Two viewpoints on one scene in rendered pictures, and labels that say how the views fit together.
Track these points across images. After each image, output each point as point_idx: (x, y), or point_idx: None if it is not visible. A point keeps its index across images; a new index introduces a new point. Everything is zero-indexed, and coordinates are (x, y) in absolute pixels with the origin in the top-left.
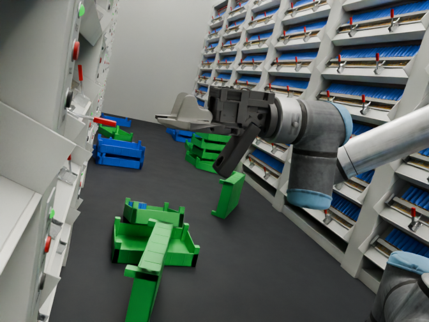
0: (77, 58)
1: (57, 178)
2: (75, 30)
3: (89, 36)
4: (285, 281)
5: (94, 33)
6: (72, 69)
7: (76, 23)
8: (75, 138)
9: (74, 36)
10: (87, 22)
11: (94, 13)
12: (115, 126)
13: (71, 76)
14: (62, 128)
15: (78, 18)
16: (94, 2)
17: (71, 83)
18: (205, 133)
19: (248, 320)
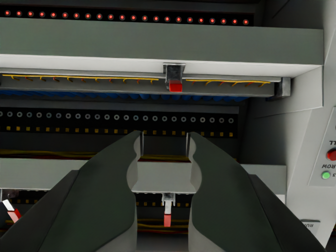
0: (334, 151)
1: (333, 50)
2: (333, 164)
3: (61, 165)
4: None
5: (10, 173)
6: (325, 142)
7: (330, 168)
8: (323, 90)
9: (335, 161)
10: (150, 175)
11: (141, 187)
12: (182, 85)
13: (328, 138)
14: (333, 100)
15: (328, 171)
16: (191, 191)
17: (307, 132)
18: (303, 223)
19: None
